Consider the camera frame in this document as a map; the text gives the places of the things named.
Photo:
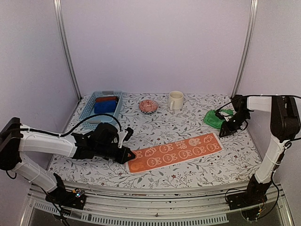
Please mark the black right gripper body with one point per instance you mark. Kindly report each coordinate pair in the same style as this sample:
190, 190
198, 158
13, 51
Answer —
241, 117

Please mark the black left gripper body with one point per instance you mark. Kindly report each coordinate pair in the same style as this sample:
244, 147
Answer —
103, 151

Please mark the green microfibre towel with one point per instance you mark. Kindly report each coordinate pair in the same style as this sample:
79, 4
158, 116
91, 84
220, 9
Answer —
211, 120

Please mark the orange rabbit print towel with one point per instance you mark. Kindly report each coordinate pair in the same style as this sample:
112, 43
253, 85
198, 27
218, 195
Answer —
164, 155

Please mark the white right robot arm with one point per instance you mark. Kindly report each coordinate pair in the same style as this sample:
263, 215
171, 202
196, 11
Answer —
285, 124

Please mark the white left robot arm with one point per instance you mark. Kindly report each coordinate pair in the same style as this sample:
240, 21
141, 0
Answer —
17, 139

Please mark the blue rolled towel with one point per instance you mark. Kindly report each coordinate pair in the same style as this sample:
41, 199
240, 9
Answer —
105, 107

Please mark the light blue plastic basket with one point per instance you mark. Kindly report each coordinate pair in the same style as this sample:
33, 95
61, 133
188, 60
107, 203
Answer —
88, 110

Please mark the red rolled towel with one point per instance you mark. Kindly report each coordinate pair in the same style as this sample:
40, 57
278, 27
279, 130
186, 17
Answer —
109, 98

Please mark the red patterned small bowl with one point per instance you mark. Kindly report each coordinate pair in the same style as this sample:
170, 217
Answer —
148, 106

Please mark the cream ceramic mug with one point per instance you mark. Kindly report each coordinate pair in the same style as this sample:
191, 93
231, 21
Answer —
175, 100

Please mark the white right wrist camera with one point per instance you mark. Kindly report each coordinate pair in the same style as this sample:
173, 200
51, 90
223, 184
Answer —
223, 115

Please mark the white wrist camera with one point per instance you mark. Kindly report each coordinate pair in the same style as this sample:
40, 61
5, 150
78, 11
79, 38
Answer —
124, 135
223, 115

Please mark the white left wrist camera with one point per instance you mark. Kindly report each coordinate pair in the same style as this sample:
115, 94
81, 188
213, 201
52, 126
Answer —
124, 135

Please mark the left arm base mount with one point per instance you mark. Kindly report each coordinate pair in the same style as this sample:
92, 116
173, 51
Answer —
75, 199

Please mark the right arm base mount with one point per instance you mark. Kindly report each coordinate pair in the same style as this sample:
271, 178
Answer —
255, 193

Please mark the aluminium front rail frame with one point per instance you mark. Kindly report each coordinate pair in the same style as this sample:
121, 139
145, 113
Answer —
196, 206

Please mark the aluminium right corner post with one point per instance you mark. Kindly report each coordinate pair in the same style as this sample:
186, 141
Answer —
246, 46

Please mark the aluminium corner post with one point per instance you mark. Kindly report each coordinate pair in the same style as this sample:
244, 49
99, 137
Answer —
246, 46
65, 46

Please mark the aluminium left corner post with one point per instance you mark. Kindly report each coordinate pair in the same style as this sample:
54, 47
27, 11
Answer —
65, 46

